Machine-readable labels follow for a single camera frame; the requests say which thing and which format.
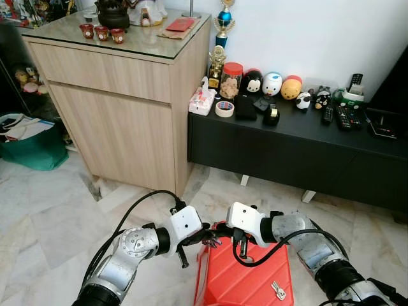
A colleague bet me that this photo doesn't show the small black plush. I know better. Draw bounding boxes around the small black plush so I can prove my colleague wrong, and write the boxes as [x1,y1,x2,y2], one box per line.
[314,86,332,110]

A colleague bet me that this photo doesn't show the small black box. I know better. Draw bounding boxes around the small black box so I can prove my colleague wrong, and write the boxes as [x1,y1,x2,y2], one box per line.
[253,96,272,112]

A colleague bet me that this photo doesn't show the dark display cabinet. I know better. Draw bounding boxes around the dark display cabinet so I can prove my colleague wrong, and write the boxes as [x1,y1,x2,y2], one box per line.
[0,16,61,147]

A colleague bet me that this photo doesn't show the silver key bunch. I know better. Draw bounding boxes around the silver key bunch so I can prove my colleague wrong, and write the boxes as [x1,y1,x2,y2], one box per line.
[271,280,288,302]

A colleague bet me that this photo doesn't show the green remote holder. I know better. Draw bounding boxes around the green remote holder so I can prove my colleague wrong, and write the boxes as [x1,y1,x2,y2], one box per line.
[334,88,365,108]

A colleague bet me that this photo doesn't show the red envelope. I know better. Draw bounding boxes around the red envelope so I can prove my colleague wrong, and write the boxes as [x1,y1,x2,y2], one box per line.
[164,18,197,34]

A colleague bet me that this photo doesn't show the clear jar with red lid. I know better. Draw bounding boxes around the clear jar with red lid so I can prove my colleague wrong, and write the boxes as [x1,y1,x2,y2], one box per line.
[219,62,244,101]

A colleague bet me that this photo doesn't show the white pink tissue pack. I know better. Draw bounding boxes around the white pink tissue pack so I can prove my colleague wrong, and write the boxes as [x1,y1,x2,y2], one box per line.
[189,76,217,116]

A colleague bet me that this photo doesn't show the black upright remote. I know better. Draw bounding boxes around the black upright remote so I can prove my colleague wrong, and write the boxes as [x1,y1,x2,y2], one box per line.
[349,73,364,93]

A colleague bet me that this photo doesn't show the white ceramic figurine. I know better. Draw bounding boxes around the white ceramic figurine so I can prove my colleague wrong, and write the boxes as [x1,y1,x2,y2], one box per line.
[131,0,168,26]

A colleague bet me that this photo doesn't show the green bag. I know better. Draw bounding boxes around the green bag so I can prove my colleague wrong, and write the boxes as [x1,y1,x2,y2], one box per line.
[0,113,69,171]

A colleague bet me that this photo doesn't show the black incense burner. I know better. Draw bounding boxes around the black incense burner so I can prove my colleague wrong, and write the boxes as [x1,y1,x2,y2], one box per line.
[96,0,131,31]

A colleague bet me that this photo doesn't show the yellow plush with red cap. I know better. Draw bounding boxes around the yellow plush with red cap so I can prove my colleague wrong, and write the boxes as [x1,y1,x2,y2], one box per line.
[281,75,304,101]

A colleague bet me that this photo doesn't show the black flat tray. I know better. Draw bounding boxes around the black flat tray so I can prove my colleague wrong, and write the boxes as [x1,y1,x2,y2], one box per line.
[365,108,401,140]

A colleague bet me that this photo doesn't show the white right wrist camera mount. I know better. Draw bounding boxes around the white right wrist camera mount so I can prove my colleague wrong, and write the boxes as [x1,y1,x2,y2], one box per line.
[227,202,270,247]

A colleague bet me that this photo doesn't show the black television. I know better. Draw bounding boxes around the black television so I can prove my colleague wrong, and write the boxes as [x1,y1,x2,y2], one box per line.
[368,38,408,115]

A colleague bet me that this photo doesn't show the white papers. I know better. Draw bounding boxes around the white papers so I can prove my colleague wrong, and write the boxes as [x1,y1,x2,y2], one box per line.
[0,113,57,142]

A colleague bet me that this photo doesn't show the silver stand base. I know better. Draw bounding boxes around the silver stand base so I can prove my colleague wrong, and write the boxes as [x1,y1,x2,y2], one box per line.
[182,0,201,18]

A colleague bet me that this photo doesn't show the black low console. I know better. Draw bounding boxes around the black low console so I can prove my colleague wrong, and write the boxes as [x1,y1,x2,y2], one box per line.
[187,96,408,214]

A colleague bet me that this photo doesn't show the wide black remote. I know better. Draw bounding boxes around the wide black remote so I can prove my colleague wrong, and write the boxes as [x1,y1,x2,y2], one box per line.
[335,104,356,131]

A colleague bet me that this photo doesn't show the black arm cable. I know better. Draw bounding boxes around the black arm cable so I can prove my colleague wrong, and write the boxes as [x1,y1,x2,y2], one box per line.
[83,189,187,281]
[231,226,348,268]

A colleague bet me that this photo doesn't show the red plastic stool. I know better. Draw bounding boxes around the red plastic stool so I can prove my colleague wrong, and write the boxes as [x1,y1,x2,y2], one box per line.
[193,221,295,306]

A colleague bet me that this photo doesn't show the black tape dispenser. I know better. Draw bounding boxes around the black tape dispenser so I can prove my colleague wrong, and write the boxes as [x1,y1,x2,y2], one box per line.
[263,104,281,126]

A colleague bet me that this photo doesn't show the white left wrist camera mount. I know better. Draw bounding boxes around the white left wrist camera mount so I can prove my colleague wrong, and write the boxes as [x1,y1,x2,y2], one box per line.
[170,205,205,248]

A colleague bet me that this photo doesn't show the small panda plush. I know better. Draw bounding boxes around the small panda plush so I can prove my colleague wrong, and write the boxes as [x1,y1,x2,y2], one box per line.
[295,92,312,110]

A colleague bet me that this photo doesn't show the black pouch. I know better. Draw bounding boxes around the black pouch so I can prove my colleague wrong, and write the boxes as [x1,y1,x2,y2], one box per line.
[234,96,258,122]

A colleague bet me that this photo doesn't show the blue and gold trophy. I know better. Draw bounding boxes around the blue and gold trophy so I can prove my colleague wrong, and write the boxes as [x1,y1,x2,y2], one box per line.
[215,0,235,50]

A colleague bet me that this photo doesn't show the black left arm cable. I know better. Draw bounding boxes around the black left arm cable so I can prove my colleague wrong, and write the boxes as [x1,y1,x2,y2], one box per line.
[83,189,187,281]

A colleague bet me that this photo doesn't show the yellow pink plush toy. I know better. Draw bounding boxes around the yellow pink plush toy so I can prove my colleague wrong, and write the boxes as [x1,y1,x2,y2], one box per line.
[14,67,39,95]

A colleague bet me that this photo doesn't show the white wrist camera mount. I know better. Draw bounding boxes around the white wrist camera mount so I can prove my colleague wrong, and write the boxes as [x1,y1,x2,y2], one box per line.
[170,205,205,248]
[227,202,270,247]

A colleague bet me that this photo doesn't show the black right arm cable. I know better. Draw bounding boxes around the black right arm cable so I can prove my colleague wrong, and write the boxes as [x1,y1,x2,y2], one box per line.
[231,226,348,268]

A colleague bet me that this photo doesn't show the beige tape roll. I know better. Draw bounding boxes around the beige tape roll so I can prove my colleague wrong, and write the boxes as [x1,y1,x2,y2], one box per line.
[215,100,235,119]

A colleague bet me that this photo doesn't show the light wood cabinet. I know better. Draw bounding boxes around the light wood cabinet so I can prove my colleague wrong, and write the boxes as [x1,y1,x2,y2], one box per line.
[22,9,212,198]

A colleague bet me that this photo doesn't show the small gold trophy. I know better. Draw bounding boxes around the small gold trophy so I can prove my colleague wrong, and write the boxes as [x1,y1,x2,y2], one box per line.
[208,45,228,91]

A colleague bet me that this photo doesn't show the black mouse plush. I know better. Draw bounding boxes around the black mouse plush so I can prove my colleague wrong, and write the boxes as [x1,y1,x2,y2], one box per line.
[242,69,265,96]

